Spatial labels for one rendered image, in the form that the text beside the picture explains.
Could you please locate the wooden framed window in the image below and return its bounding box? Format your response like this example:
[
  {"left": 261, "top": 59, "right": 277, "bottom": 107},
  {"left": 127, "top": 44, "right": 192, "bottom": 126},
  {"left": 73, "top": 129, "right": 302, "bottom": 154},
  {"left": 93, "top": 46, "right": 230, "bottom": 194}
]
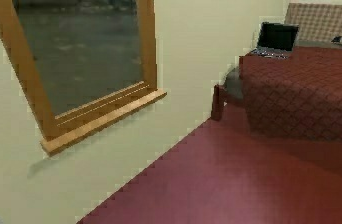
[{"left": 0, "top": 0, "right": 168, "bottom": 157}]

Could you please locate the black open laptop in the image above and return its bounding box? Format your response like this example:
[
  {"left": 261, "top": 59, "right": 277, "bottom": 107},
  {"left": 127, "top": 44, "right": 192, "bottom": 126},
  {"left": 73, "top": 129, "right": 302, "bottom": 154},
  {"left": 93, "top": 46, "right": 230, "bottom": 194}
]
[{"left": 249, "top": 21, "right": 300, "bottom": 60}]

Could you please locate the bed with red quilted cover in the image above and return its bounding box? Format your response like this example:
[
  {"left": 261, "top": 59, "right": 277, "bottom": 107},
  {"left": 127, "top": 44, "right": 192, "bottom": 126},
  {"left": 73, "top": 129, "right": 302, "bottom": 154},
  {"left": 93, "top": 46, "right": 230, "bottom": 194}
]
[{"left": 224, "top": 2, "right": 342, "bottom": 144}]

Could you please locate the dark red bed leg post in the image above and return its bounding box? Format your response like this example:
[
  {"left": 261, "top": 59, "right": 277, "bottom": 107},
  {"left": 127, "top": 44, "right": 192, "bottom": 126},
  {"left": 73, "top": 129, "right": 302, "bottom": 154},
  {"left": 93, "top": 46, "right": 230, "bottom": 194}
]
[{"left": 210, "top": 84, "right": 227, "bottom": 122}]

